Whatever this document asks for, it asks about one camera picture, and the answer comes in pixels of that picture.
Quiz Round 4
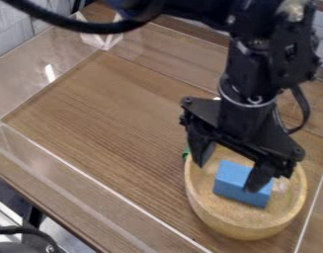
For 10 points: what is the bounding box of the brown wooden bowl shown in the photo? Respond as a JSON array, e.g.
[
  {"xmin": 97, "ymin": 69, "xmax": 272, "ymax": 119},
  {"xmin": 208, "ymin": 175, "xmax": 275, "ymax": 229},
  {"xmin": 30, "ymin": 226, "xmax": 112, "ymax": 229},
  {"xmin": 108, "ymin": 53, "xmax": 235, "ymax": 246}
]
[{"xmin": 184, "ymin": 146, "xmax": 307, "ymax": 240}]

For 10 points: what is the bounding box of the blue foam block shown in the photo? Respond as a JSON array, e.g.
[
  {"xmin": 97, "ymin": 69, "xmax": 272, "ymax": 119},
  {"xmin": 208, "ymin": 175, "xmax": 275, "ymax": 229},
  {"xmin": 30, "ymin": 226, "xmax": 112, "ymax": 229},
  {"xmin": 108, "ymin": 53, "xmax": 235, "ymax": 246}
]
[{"xmin": 212, "ymin": 160, "xmax": 272, "ymax": 209}]

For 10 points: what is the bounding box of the black metal table frame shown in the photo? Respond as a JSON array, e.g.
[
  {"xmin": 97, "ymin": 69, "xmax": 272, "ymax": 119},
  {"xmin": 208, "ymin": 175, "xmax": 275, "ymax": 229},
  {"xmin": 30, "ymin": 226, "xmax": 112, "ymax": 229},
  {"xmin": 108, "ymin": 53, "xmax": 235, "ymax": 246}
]
[{"xmin": 0, "ymin": 174, "xmax": 81, "ymax": 253}]

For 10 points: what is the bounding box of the green Expo marker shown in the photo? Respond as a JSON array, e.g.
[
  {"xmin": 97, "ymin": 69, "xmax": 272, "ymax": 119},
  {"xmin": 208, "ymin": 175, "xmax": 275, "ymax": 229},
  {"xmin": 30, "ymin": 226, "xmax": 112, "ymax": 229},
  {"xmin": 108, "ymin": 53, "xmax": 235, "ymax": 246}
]
[{"xmin": 178, "ymin": 96, "xmax": 219, "ymax": 159}]

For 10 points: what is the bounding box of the clear acrylic triangle bracket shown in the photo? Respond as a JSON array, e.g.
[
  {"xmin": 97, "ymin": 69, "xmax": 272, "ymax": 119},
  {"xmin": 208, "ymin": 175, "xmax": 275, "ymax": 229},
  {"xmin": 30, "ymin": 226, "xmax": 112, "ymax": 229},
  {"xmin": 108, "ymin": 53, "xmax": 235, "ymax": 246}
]
[{"xmin": 74, "ymin": 12, "xmax": 124, "ymax": 51}]

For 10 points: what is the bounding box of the clear acrylic enclosure wall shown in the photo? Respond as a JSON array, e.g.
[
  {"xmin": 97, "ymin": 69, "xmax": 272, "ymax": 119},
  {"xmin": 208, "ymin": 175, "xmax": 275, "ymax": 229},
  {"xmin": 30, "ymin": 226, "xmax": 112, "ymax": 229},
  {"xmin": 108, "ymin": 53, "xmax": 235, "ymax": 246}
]
[{"xmin": 0, "ymin": 11, "xmax": 323, "ymax": 253}]

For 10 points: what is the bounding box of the black cable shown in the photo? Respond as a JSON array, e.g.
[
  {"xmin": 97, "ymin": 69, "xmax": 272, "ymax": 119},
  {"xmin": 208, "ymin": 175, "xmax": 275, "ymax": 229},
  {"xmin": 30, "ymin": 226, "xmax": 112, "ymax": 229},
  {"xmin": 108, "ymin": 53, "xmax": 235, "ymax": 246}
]
[{"xmin": 0, "ymin": 0, "xmax": 164, "ymax": 36}]

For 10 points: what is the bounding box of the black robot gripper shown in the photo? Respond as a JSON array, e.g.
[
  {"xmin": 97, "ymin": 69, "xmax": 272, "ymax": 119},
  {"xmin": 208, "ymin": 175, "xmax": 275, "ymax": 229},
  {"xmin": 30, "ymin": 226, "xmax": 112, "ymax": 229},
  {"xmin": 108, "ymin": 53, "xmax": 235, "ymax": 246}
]
[{"xmin": 186, "ymin": 99, "xmax": 304, "ymax": 193}]

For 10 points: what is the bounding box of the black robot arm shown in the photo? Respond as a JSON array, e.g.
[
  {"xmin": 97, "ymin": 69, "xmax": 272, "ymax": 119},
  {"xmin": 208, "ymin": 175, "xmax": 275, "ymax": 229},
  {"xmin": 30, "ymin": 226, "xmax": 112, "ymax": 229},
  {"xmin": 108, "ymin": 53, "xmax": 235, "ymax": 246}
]
[{"xmin": 105, "ymin": 0, "xmax": 320, "ymax": 192}]

